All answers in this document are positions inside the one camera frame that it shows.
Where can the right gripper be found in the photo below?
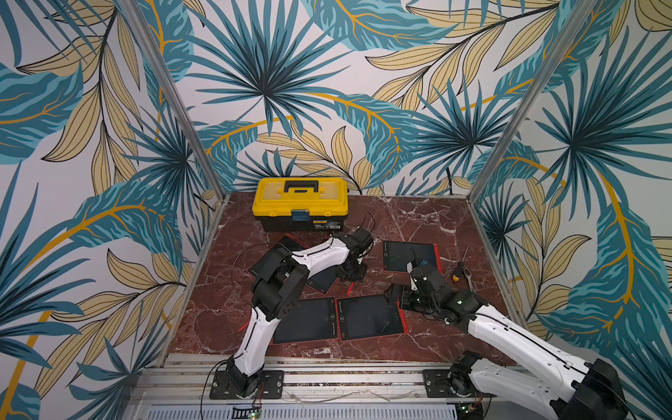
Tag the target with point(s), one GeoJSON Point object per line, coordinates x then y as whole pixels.
{"type": "Point", "coordinates": [416, 298]}

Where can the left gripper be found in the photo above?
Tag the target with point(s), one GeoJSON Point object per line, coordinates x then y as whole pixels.
{"type": "Point", "coordinates": [356, 278]}

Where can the writing tablet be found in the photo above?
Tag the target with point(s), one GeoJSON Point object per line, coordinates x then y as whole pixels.
{"type": "Point", "coordinates": [290, 243]}
{"type": "Point", "coordinates": [397, 255]}
{"type": "Point", "coordinates": [323, 281]}
{"type": "Point", "coordinates": [369, 317]}
{"type": "Point", "coordinates": [310, 320]}

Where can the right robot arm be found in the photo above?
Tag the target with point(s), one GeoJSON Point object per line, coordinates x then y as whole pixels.
{"type": "Point", "coordinates": [555, 384]}

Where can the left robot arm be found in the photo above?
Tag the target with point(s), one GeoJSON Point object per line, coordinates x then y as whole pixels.
{"type": "Point", "coordinates": [277, 290]}

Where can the yellow black toolbox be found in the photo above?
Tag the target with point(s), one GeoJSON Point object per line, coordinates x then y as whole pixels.
{"type": "Point", "coordinates": [301, 204]}

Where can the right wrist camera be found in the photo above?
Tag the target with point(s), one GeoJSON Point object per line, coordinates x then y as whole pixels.
{"type": "Point", "coordinates": [416, 274]}

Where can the screwdriver with black handle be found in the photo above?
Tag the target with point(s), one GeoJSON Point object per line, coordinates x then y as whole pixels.
{"type": "Point", "coordinates": [461, 272]}

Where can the ratchet wrench green handle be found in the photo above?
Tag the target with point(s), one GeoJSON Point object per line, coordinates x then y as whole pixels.
{"type": "Point", "coordinates": [470, 282]}

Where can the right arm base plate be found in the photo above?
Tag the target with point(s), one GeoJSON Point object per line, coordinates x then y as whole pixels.
{"type": "Point", "coordinates": [442, 383]}

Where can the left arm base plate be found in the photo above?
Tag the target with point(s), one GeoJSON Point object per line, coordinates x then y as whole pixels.
{"type": "Point", "coordinates": [267, 385]}

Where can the aluminium frame rail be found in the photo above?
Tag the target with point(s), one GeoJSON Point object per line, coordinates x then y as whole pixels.
{"type": "Point", "coordinates": [191, 387]}

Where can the right aluminium corner post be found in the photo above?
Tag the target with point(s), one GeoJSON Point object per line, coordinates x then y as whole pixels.
{"type": "Point", "coordinates": [547, 68]}

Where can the aluminium corner post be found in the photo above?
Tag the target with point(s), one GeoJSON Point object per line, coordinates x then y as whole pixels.
{"type": "Point", "coordinates": [547, 68]}
{"type": "Point", "coordinates": [141, 30]}

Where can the left aluminium corner post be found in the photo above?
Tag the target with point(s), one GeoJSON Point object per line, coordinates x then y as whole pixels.
{"type": "Point", "coordinates": [141, 30]}

